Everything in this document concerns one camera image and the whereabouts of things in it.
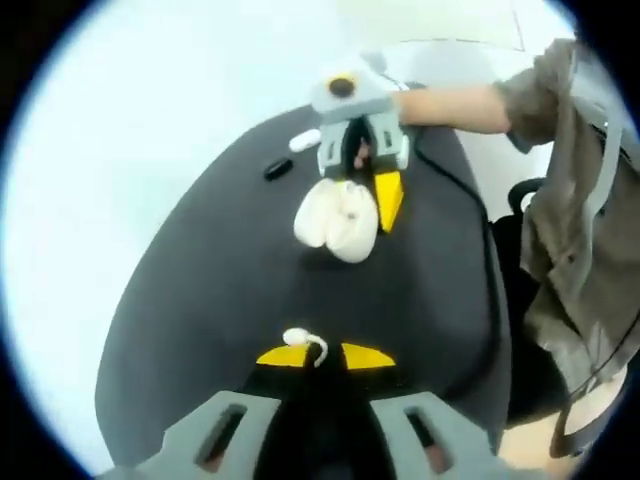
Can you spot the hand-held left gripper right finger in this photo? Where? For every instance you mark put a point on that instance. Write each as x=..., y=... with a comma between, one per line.
x=460, y=440

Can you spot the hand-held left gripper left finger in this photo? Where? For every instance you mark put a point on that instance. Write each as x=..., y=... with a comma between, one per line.
x=190, y=440

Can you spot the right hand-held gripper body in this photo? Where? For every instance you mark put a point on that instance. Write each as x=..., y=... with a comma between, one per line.
x=365, y=90

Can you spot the white rounded charging case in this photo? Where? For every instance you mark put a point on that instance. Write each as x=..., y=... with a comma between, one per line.
x=304, y=141

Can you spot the black charging case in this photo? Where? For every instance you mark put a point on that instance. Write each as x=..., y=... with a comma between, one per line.
x=278, y=168

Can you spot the white oval charging case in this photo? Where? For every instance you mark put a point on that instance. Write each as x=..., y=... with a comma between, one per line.
x=320, y=220

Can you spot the white ear-clip earphone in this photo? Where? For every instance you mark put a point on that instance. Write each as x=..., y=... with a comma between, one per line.
x=295, y=336

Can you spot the person's right hand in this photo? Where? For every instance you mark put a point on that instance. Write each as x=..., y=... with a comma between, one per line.
x=361, y=152

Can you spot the black office chair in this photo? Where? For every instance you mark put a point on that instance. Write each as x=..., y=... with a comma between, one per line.
x=510, y=235

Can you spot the grey chest harness device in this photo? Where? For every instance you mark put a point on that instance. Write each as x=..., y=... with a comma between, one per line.
x=612, y=165

